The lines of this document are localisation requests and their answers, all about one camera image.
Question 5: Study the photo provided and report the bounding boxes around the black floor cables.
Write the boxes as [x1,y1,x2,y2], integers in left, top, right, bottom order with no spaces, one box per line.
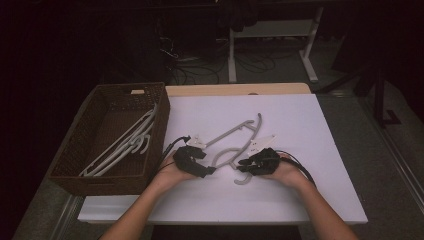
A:
[156,31,301,86]

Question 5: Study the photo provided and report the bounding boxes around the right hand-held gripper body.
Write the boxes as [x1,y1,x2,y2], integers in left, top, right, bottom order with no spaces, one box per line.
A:
[247,134,281,175]

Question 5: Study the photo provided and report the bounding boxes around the person's right hand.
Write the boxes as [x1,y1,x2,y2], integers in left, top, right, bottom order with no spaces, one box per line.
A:
[262,156,305,191]

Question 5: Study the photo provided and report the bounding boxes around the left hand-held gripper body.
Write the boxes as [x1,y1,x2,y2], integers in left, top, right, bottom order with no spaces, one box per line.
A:
[173,134,208,170]

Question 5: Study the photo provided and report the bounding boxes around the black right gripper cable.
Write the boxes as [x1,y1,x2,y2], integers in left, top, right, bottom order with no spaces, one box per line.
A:
[276,149,318,188]

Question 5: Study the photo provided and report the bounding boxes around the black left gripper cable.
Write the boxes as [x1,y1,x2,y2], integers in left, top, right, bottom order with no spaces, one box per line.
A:
[146,134,193,183]

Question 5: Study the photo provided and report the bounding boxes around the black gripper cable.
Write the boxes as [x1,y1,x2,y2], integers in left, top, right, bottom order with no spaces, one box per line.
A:
[276,149,318,188]
[146,134,193,183]

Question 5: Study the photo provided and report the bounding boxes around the black metal stand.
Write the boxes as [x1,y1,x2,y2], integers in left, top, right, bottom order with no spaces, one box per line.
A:
[316,63,403,128]

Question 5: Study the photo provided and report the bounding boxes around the person's left hand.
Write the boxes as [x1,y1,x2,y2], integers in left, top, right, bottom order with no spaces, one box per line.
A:
[151,152,198,188]

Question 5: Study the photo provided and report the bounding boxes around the brown wicker basket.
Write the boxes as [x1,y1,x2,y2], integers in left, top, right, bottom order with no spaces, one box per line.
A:
[48,82,171,197]

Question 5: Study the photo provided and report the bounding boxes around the white desk frame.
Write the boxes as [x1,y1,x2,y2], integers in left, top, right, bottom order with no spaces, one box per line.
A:
[227,5,325,84]

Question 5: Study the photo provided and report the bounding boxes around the grey plastic clothes hanger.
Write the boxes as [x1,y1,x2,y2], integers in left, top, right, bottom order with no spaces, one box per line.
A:
[203,112,264,186]
[87,121,155,178]
[79,103,158,177]

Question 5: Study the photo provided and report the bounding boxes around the white sheet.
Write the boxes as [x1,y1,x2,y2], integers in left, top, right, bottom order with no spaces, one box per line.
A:
[77,93,369,225]

